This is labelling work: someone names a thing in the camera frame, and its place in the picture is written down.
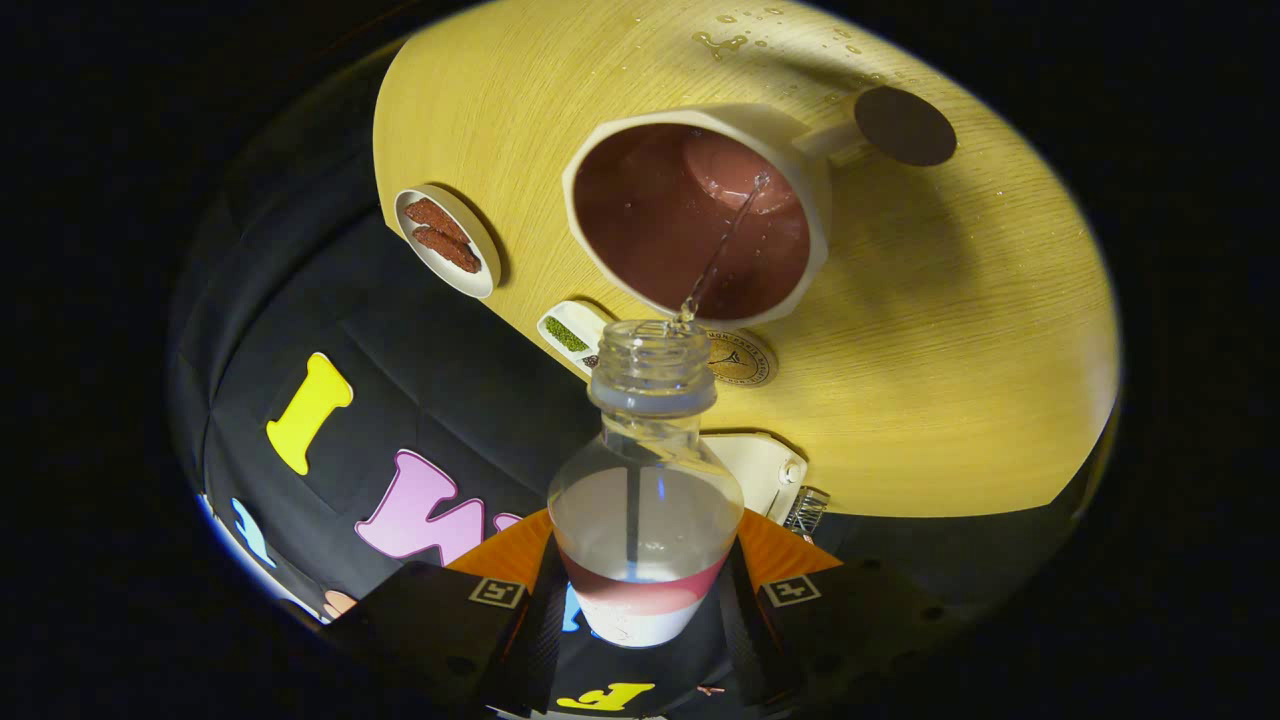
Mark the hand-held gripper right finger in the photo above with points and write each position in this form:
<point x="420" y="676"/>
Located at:
<point x="850" y="620"/>

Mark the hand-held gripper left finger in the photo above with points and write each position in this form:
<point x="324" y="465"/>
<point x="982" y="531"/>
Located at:
<point x="430" y="620"/>

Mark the clear juice bottle pink label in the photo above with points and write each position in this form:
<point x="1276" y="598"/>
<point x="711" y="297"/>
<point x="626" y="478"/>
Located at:
<point x="645" y="540"/>

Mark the round cork coaster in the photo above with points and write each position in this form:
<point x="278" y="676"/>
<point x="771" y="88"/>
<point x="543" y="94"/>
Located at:
<point x="747" y="362"/>

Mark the cream cup brown inside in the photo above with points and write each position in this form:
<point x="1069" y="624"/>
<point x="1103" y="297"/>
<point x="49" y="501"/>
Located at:
<point x="650" y="230"/>

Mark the white toaster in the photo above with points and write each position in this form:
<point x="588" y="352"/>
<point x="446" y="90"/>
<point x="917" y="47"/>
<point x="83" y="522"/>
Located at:
<point x="750" y="470"/>

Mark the wooden table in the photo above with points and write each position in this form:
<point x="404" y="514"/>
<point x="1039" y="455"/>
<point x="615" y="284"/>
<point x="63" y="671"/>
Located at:
<point x="950" y="350"/>

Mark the white divided dish with beans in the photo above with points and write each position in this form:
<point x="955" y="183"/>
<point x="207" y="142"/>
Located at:
<point x="570" y="333"/>

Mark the white round plate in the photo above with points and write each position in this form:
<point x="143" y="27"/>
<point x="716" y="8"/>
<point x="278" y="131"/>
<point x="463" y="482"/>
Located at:
<point x="480" y="275"/>

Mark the red-brown meat piece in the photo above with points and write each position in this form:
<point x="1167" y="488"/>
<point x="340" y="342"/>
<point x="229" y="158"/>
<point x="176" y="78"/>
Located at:
<point x="435" y="218"/>
<point x="450" y="252"/>

